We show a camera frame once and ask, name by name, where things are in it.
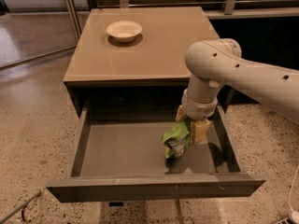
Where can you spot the green rice chip bag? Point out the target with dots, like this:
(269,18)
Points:
(177,139)

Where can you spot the brown drawer cabinet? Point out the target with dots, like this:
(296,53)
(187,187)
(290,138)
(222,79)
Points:
(142,79)

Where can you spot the metal rod on floor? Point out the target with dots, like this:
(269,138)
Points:
(19,208)

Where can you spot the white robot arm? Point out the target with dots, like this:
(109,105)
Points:
(216,63)

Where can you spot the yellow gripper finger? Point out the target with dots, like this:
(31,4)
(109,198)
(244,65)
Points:
(199,129)
(181,114)

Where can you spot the open grey top drawer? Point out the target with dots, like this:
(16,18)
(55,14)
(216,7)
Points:
(113,162)

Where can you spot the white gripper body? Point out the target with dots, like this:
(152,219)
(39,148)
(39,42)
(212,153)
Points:
(199,108)

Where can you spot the white bowl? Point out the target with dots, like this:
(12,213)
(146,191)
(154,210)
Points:
(124,31)

